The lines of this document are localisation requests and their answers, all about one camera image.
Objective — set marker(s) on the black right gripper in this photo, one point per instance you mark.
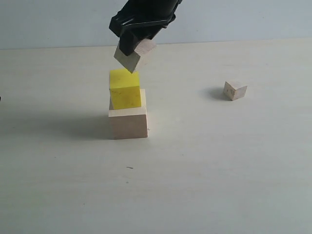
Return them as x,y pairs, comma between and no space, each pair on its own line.
141,19

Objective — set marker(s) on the medium wooden cube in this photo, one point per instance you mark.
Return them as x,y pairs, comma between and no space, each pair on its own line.
138,57

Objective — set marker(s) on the yellow cube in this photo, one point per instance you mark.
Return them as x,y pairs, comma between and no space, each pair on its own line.
124,89

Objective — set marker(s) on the large light wooden cube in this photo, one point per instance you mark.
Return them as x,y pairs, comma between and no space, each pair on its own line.
131,122

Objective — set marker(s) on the small wooden cube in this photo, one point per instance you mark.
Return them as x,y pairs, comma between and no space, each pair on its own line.
234,90

